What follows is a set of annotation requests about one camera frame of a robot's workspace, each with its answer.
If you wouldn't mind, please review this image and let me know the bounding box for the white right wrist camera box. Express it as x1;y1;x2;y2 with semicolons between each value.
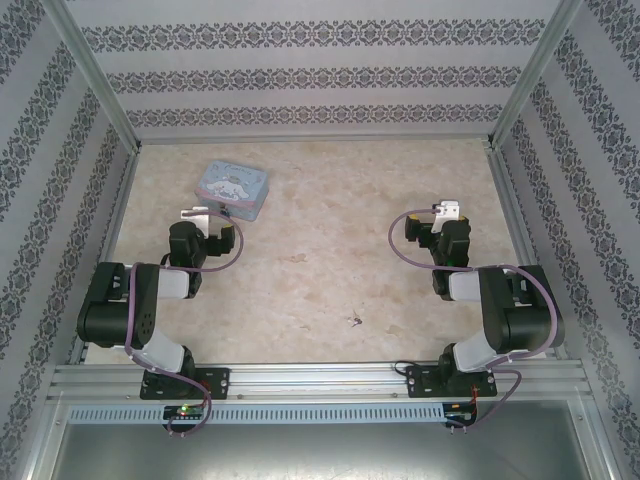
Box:
430;199;462;235

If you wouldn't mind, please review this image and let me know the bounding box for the aluminium side rail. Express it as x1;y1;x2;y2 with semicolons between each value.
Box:
68;147;145;366
487;147;570;359

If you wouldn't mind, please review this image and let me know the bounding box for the aluminium mounting rail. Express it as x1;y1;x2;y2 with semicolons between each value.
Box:
47;363;587;402

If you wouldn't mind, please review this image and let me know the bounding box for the aluminium frame post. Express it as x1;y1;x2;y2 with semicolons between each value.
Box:
42;0;142;151
485;0;585;149

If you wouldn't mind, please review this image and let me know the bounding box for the blue cartoon print tin box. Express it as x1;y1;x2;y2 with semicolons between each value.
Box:
192;159;274;222

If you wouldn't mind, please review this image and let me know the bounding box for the grey metal panel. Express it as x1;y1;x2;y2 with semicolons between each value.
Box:
29;422;615;480

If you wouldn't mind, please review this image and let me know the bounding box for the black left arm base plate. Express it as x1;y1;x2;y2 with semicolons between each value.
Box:
139;367;232;401

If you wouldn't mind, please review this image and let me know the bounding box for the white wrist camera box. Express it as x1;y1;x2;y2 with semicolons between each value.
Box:
179;206;214;239
430;199;462;235

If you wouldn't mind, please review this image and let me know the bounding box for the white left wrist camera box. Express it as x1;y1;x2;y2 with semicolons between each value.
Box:
179;206;214;239

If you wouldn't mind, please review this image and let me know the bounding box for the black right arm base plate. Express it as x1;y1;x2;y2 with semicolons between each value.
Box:
405;364;499;399

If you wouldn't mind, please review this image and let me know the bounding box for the slotted grey cable duct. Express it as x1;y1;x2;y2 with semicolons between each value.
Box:
67;403;447;424

